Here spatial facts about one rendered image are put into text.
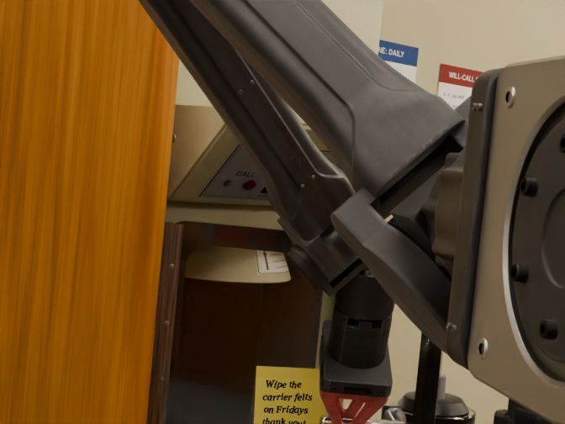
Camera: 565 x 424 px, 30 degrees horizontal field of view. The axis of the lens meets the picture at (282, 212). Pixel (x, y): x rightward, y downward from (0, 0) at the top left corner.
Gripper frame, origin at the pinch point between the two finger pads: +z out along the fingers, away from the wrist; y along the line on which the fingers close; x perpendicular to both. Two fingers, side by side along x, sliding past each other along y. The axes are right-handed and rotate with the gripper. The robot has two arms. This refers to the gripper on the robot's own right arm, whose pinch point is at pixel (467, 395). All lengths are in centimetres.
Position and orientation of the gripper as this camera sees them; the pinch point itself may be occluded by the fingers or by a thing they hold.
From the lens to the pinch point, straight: 134.4
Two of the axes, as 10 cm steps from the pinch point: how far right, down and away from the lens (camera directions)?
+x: -7.4, -0.2, -6.8
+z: -6.7, -0.9, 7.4
